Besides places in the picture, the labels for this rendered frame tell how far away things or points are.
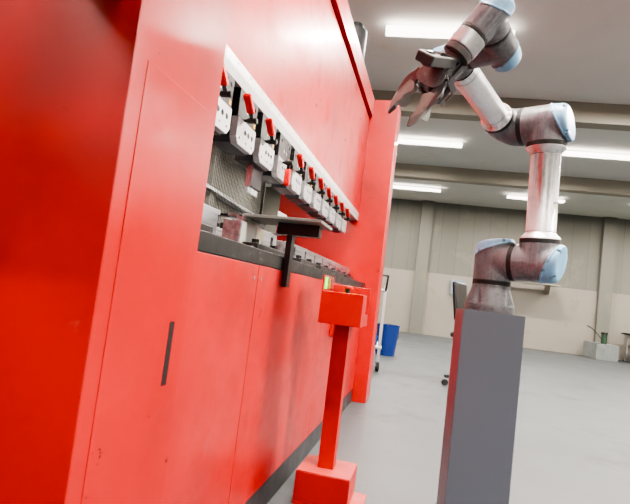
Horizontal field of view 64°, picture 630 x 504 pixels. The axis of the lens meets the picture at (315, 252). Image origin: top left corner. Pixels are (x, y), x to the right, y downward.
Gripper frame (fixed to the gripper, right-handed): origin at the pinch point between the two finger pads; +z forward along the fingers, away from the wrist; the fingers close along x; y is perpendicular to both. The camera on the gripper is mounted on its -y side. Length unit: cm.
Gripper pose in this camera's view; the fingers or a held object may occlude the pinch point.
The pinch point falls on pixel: (400, 114)
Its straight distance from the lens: 126.0
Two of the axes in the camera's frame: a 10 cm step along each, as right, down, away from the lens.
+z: -6.4, 7.6, 1.2
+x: -6.3, -6.1, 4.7
